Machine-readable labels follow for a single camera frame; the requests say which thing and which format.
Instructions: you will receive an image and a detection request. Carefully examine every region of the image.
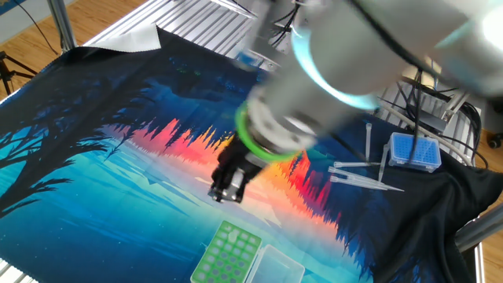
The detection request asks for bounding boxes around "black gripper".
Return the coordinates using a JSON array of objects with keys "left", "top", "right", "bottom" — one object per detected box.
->
[{"left": 207, "top": 132, "right": 266, "bottom": 204}]

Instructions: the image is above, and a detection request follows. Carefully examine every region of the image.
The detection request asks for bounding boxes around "green pipette tip holder box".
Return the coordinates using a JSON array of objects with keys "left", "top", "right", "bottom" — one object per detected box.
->
[{"left": 190, "top": 219, "right": 263, "bottom": 283}]

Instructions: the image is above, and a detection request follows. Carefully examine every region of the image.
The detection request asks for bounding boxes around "clear plastic box lid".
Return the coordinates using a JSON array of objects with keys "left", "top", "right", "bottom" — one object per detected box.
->
[{"left": 245, "top": 244, "right": 306, "bottom": 283}]

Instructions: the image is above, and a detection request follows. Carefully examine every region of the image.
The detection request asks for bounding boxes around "small clear pipette tip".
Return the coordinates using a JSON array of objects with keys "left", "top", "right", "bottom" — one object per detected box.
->
[
  {"left": 376, "top": 143, "right": 391, "bottom": 182},
  {"left": 365, "top": 122, "right": 373, "bottom": 163},
  {"left": 333, "top": 160, "right": 381, "bottom": 169}
]

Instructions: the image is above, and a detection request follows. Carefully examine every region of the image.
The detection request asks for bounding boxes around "blue pipette tip box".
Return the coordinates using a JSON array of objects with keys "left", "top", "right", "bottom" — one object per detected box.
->
[{"left": 387, "top": 131, "right": 442, "bottom": 174}]

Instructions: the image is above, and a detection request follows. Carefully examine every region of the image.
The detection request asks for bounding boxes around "forest sunset printed cloth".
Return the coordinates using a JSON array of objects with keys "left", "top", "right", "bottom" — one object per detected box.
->
[{"left": 0, "top": 25, "right": 503, "bottom": 283}]

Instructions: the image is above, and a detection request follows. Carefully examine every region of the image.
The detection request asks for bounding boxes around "black adapter block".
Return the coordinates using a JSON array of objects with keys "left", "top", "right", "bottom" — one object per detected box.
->
[{"left": 420, "top": 113, "right": 449, "bottom": 133}]

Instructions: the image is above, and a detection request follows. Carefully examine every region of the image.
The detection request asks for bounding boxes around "black tripod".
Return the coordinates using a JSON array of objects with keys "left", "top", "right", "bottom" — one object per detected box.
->
[{"left": 0, "top": 50, "right": 39, "bottom": 96}]

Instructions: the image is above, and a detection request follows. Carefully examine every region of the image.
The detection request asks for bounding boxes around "black caster wheel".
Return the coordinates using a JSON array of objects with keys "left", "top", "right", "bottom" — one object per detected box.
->
[{"left": 486, "top": 131, "right": 503, "bottom": 149}]

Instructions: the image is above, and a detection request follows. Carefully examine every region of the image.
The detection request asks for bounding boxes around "green flange ring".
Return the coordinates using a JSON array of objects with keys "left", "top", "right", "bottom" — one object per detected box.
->
[{"left": 234, "top": 101, "right": 306, "bottom": 163}]

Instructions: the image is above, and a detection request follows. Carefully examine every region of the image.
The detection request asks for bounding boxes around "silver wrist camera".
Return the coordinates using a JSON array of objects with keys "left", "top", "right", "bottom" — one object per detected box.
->
[{"left": 233, "top": 49, "right": 272, "bottom": 74}]

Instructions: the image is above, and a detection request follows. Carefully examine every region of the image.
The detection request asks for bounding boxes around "black table cable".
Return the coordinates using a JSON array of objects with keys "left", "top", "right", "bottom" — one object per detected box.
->
[{"left": 395, "top": 76, "right": 461, "bottom": 127}]

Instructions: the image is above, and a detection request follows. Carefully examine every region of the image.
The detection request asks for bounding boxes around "grey hose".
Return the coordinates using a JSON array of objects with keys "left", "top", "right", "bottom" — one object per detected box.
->
[{"left": 379, "top": 100, "right": 472, "bottom": 166}]

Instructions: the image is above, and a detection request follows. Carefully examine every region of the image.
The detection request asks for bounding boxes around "aluminium frame post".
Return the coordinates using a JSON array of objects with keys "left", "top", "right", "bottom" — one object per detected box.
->
[
  {"left": 455, "top": 204, "right": 503, "bottom": 252},
  {"left": 46, "top": 0, "right": 78, "bottom": 52},
  {"left": 442, "top": 90, "right": 471, "bottom": 123}
]

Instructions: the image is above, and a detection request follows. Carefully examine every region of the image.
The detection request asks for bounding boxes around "thin black cable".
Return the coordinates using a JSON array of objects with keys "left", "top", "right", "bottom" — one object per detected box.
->
[{"left": 11, "top": 0, "right": 61, "bottom": 56}]

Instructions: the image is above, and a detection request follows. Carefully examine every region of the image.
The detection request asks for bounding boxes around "thick black cable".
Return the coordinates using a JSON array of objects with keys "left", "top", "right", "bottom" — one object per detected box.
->
[{"left": 442, "top": 100, "right": 490, "bottom": 171}]

